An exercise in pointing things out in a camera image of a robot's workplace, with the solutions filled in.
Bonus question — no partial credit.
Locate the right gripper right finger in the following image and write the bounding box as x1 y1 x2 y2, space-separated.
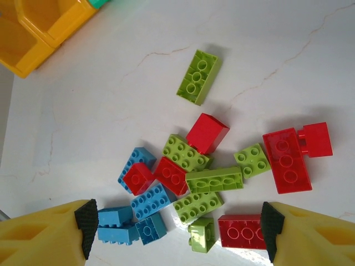
260 201 355 266

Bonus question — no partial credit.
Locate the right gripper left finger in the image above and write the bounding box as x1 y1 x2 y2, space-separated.
0 198 100 266

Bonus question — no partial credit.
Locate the red two-by-four brick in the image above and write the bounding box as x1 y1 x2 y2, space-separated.
262 127 313 195
217 214 267 251

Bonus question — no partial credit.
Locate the blue lego brick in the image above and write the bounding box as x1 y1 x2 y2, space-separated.
97 206 134 227
97 224 141 246

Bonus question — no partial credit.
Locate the lime green two-by-two brick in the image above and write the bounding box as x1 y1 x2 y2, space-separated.
233 142 272 180
187 217 216 253

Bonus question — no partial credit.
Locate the red lego brick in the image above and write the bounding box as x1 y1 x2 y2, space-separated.
185 112 230 155
153 156 189 196
298 121 333 158

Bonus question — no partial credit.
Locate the blue two-by-two brick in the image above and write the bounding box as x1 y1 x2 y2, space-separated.
135 212 168 246

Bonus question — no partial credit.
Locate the red two-by-two brick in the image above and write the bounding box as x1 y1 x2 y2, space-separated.
123 162 156 196

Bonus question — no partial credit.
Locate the blue two-by-four brick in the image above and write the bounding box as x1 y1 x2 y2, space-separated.
117 147 158 195
130 182 178 222

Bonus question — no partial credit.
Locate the lime green two-by-four brick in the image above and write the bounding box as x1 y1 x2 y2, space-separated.
173 191 225 223
185 166 244 194
176 49 223 106
161 134 214 171

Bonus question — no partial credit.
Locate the yellow plastic bin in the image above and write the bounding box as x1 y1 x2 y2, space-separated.
0 11 56 79
13 0 100 48

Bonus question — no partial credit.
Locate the green plastic bin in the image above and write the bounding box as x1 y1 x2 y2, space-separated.
88 0 111 9

